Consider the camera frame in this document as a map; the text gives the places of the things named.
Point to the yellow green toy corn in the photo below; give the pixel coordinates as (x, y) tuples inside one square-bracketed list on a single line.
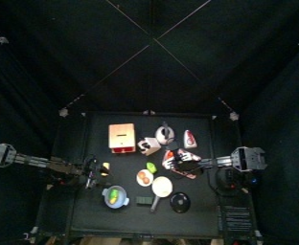
[(113, 196)]

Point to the white and red toy iron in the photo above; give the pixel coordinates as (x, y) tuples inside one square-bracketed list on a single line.
[(190, 140)]

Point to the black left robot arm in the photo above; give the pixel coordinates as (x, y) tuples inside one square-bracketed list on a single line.
[(32, 160)]

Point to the white toy kettle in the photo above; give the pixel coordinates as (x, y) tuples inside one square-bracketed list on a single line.
[(164, 135)]

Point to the white toy frying pan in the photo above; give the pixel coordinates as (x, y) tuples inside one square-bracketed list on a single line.
[(161, 187)]

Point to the wooden toy toaster box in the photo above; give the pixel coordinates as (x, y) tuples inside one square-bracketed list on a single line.
[(121, 138)]

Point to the dark green rectangular block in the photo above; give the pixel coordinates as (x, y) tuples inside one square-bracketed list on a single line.
[(144, 200)]

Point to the white plate with eggs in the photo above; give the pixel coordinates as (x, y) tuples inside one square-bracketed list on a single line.
[(144, 178)]

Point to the white cube with dark holes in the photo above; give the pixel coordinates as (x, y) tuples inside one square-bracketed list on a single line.
[(148, 146)]

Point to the black round lid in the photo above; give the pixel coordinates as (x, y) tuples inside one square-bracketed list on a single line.
[(180, 202)]

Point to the light blue toy pot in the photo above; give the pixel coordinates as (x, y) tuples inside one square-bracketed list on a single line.
[(115, 197)]

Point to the small yellow toy piece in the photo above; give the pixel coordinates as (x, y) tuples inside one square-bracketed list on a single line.
[(105, 165)]

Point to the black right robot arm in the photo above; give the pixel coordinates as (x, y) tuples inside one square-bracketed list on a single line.
[(246, 159)]

